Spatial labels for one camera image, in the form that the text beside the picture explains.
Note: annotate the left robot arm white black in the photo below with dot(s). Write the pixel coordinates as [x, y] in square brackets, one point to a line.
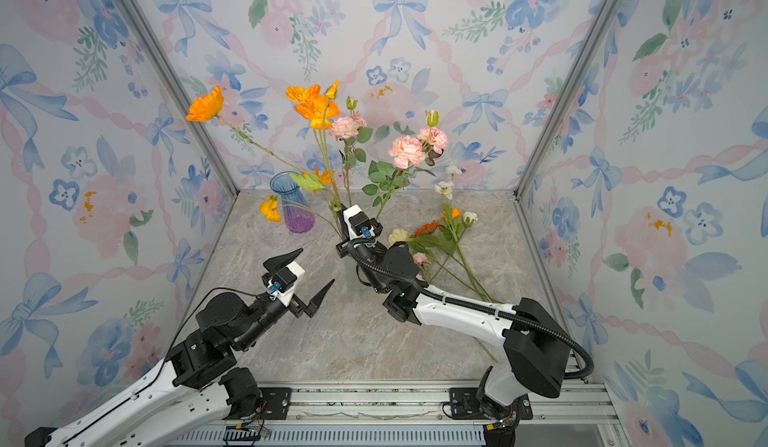
[199, 380]

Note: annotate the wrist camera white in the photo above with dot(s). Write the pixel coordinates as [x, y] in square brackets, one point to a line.
[281, 284]
[355, 223]

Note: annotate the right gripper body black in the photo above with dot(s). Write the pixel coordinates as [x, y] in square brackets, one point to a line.
[380, 258]

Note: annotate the pink rose stem with leaves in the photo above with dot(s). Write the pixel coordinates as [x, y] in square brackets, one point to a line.
[410, 154]

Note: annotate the pink carnation single stem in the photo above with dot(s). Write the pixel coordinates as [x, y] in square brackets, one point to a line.
[352, 130]

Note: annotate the aluminium corner post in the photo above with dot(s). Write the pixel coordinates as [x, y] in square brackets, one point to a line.
[582, 63]
[162, 66]

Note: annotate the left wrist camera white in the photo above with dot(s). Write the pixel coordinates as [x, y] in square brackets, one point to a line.
[281, 284]

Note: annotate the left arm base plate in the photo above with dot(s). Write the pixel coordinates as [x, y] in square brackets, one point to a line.
[271, 403]

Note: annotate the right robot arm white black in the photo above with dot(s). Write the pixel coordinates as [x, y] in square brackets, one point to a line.
[537, 350]

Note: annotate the large orange poppy stem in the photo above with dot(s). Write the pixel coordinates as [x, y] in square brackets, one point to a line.
[299, 141]

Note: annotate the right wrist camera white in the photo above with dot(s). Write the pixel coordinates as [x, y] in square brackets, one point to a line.
[355, 223]

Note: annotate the right aluminium corner post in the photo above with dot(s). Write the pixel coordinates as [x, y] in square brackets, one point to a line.
[582, 63]

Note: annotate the white flower stem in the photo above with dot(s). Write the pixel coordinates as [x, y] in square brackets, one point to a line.
[445, 188]

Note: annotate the orange poppy flower stem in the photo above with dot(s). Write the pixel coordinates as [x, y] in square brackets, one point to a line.
[316, 182]

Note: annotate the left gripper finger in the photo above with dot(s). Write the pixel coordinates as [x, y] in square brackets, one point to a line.
[300, 308]
[276, 263]

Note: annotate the left aluminium corner post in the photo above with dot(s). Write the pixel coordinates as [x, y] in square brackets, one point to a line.
[162, 66]

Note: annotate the blue purple glass vase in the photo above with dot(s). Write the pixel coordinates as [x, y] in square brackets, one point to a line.
[295, 213]

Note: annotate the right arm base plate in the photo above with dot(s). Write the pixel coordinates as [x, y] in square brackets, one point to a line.
[463, 404]

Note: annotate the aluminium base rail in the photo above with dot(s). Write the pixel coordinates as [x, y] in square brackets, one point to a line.
[409, 413]

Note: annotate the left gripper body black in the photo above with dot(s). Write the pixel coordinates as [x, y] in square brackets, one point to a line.
[262, 313]

